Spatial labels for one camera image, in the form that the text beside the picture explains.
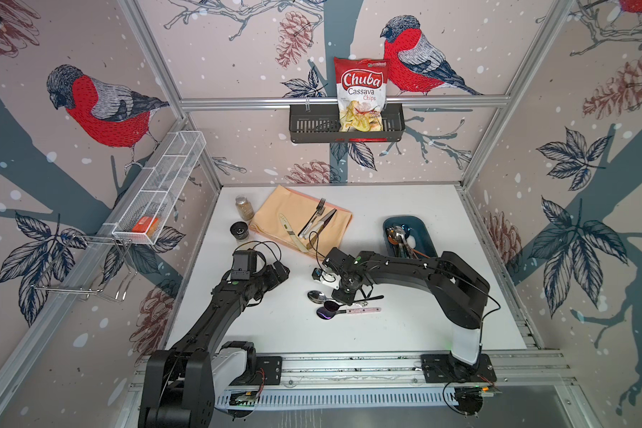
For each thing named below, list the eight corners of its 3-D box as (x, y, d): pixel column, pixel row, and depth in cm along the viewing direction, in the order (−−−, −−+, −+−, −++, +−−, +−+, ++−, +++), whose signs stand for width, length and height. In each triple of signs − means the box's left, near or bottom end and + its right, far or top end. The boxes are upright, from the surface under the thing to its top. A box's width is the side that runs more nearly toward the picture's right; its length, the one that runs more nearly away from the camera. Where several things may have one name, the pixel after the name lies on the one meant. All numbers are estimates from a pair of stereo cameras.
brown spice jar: (239, 220, 109) (233, 206, 102) (242, 208, 113) (236, 194, 106) (252, 220, 109) (247, 206, 102) (255, 208, 113) (250, 194, 106)
